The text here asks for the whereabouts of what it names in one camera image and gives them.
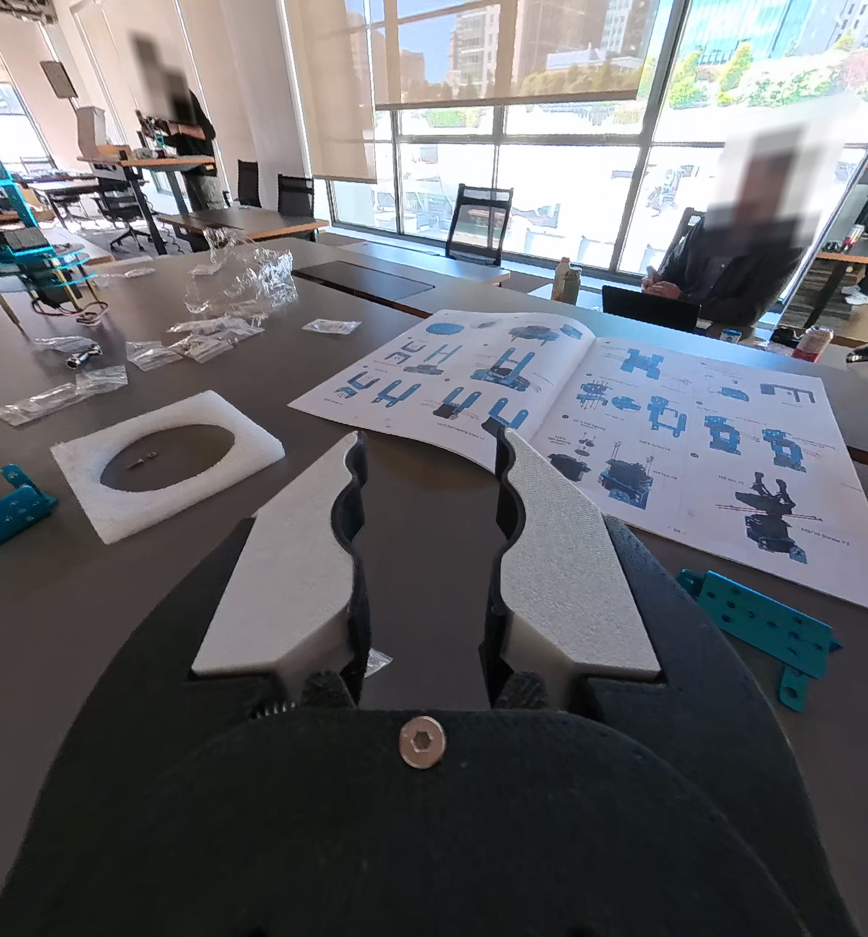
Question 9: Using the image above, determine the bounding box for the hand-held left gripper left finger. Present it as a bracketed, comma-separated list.
[189, 430, 372, 693]

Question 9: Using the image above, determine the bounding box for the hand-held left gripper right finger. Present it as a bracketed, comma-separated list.
[481, 427, 663, 693]

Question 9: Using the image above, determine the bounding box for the white foam frame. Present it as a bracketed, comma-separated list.
[52, 390, 286, 545]

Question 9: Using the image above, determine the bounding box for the blue metal U bracket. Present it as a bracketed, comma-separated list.
[0, 465, 59, 562]
[677, 567, 842, 713]

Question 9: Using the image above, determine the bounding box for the wooden side desk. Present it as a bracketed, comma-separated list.
[814, 245, 868, 332]

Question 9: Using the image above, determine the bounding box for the grey office desk wooden edge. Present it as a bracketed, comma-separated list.
[157, 207, 330, 256]

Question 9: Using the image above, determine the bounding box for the high wooden desk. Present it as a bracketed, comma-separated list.
[79, 154, 217, 253]

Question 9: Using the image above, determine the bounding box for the red drink can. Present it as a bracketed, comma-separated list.
[792, 324, 835, 363]

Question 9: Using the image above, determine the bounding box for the white assembly instruction booklet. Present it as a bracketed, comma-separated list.
[289, 309, 868, 619]

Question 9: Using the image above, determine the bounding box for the black laptop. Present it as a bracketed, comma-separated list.
[602, 284, 702, 334]

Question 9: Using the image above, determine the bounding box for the cluster of clear screw bags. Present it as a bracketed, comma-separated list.
[0, 315, 266, 427]

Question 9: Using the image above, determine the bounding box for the crumpled clear plastic wrap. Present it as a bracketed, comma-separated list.
[185, 227, 299, 317]

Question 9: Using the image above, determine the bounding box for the large office window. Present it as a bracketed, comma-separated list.
[280, 0, 868, 275]

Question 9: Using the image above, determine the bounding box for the cardboard box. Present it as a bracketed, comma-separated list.
[75, 106, 109, 158]

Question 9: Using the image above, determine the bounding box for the beige roller blind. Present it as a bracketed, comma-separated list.
[283, 0, 380, 184]

